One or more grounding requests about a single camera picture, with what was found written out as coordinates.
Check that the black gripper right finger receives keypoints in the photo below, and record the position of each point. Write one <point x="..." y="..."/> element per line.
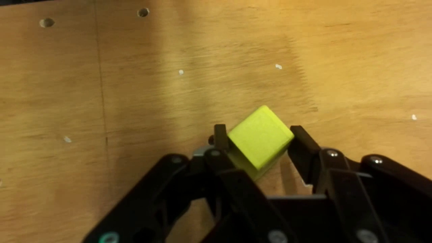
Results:
<point x="355" y="190"/>

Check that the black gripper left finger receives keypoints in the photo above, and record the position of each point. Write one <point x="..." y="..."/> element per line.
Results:
<point x="216" y="198"/>

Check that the yellow cube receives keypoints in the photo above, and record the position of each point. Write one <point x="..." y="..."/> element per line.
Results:
<point x="261" y="137"/>

